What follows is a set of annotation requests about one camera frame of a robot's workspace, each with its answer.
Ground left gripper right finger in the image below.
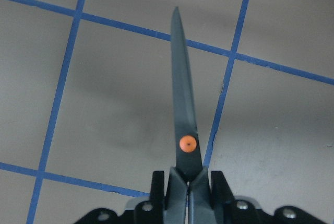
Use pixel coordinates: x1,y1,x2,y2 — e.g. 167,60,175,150
211,171,235,223

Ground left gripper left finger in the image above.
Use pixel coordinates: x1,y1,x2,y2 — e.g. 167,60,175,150
150,171,164,223

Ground orange grey handled scissors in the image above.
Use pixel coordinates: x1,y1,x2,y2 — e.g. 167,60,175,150
164,6,217,224

